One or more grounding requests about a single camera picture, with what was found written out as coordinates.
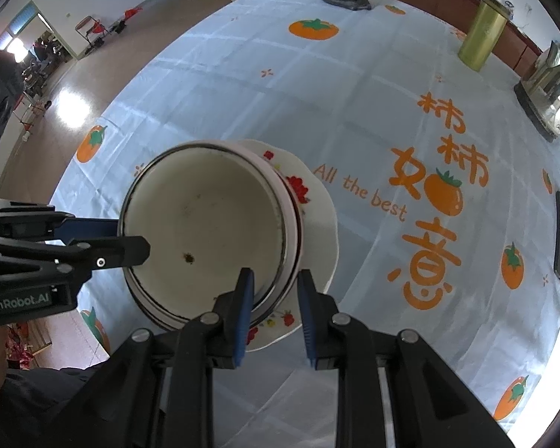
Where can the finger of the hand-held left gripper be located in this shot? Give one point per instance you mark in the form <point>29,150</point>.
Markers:
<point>121,251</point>
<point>93,229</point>

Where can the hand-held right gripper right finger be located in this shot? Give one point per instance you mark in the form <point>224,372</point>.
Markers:
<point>308,326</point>

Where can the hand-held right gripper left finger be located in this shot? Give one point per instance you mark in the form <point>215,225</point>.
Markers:
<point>243,322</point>

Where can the stainless steel bowl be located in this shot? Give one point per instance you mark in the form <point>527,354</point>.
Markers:
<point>168,322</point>

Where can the pink plastic bowl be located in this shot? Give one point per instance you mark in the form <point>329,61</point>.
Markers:
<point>290,224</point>

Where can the person's dark clothing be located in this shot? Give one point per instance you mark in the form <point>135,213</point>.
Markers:
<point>37,406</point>

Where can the light blue persimmon tablecloth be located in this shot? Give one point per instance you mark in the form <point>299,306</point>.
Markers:
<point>354,102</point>

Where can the stainless steel electric kettle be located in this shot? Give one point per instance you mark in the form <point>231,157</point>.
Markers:
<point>550,93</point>

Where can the green tumbler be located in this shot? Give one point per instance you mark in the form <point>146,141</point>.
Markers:
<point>483,32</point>

